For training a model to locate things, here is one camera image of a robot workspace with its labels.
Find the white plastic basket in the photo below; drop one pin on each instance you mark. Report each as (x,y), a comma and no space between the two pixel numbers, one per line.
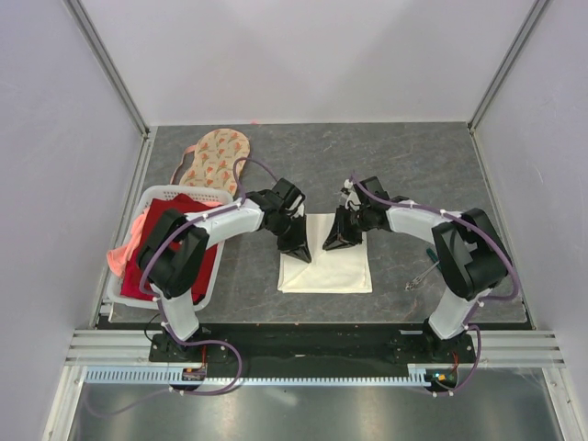
(166,193)

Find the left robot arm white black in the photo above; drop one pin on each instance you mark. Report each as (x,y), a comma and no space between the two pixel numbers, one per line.
(173,253)

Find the pink cloth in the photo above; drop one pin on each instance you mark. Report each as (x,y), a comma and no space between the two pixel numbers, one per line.
(118,258)

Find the floral beige eye mask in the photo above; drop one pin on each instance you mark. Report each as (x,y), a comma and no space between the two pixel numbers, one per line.
(210,161)

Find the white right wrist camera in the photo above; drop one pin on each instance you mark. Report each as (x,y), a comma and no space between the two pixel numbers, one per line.
(349,194)

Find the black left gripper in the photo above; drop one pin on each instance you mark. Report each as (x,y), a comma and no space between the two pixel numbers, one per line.
(298,246)

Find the red cloth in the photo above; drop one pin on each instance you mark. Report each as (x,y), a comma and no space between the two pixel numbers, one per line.
(132,273)

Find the green handled wooden spoon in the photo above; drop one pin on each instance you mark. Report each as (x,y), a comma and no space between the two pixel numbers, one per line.
(433,256)

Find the white slotted cable duct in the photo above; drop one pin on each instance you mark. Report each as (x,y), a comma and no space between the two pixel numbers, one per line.
(184,376)

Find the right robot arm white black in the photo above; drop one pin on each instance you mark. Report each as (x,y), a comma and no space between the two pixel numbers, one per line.
(470,254)

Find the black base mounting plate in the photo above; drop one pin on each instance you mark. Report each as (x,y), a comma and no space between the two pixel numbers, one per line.
(308,349)

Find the white cloth napkin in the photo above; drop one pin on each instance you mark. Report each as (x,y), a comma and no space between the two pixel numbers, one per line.
(341,271)

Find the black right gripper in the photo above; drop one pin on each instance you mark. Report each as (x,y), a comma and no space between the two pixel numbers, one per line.
(339,236)

